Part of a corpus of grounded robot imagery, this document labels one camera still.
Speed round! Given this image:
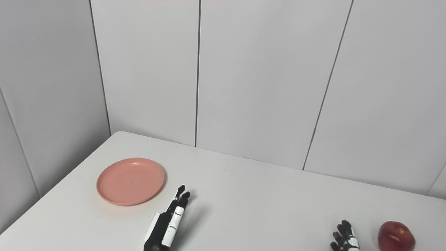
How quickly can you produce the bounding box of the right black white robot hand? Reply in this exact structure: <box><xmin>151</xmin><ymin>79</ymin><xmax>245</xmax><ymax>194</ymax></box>
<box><xmin>330</xmin><ymin>220</ymin><xmax>360</xmax><ymax>251</ymax></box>

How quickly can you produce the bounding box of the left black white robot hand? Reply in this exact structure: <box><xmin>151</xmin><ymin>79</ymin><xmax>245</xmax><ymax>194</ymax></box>
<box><xmin>144</xmin><ymin>185</ymin><xmax>191</xmax><ymax>251</ymax></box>

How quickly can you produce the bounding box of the red apple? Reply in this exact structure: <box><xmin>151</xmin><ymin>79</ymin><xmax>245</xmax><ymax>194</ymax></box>
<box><xmin>378</xmin><ymin>221</ymin><xmax>416</xmax><ymax>251</ymax></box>

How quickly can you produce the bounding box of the pink round plate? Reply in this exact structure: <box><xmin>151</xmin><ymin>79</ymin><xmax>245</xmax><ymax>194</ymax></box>
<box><xmin>97</xmin><ymin>158</ymin><xmax>165</xmax><ymax>206</ymax></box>

